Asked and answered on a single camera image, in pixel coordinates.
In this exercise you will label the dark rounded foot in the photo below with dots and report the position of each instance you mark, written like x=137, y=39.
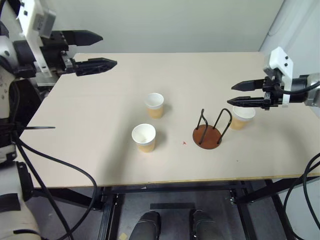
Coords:
x=147, y=225
x=203, y=225

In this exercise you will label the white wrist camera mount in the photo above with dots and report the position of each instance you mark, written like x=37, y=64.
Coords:
x=30, y=27
x=280, y=57

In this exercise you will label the black metal table frame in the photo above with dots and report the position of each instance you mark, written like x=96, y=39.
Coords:
x=175, y=187

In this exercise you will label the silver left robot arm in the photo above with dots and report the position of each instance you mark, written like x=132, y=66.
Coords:
x=6, y=107

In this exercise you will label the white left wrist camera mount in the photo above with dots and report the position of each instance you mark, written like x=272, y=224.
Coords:
x=30, y=27

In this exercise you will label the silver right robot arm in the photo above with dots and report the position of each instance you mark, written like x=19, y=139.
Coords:
x=313, y=97

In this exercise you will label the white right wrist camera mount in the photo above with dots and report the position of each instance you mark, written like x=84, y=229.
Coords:
x=280, y=57

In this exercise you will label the dark rounded right foot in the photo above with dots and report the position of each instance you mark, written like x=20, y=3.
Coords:
x=203, y=225

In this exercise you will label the grey board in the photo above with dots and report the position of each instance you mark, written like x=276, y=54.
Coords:
x=47, y=80

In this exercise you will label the dark rounded left foot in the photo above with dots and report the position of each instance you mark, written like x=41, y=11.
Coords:
x=147, y=225

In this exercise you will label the black zip tie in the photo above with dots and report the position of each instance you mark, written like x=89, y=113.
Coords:
x=37, y=128

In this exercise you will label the tan paper cup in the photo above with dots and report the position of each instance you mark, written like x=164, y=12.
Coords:
x=243, y=115
x=155, y=107
x=145, y=140

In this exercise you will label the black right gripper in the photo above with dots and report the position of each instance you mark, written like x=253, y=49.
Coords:
x=273, y=96

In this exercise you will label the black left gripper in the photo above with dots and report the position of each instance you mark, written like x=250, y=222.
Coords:
x=53, y=47

